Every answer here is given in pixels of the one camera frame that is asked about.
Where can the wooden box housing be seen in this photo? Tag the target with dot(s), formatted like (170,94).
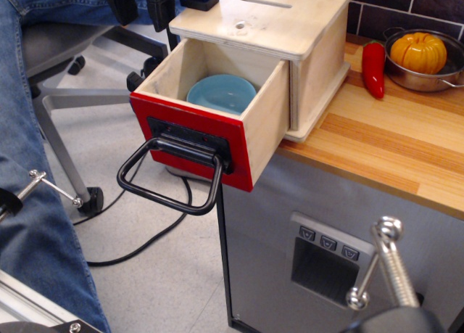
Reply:
(310,34)

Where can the red chili pepper toy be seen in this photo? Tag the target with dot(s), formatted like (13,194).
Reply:
(373,61)

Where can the black robot gripper part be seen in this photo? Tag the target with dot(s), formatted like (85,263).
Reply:
(161,12)

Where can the grey toy kitchen cabinet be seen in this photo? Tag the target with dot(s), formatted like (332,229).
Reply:
(295,245)

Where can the stainless steel pot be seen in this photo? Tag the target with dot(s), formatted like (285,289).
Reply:
(449,77)

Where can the grey office chair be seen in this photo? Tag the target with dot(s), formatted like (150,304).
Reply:
(52,50)

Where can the light blue ceramic bowl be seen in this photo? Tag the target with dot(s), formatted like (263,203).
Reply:
(227,93)

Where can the black metal drawer handle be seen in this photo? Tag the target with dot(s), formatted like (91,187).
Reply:
(153,187)

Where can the person leg blue jeans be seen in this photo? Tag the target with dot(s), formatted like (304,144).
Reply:
(39,246)

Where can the aluminium frame profile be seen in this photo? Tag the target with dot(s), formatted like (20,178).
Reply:
(25,310)

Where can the orange pumpkin toy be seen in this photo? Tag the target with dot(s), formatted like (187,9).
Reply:
(419,52)

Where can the wooden drawer red front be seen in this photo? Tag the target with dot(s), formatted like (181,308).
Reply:
(253,136)

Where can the right metal clamp screw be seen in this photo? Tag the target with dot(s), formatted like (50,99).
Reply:
(407,315)

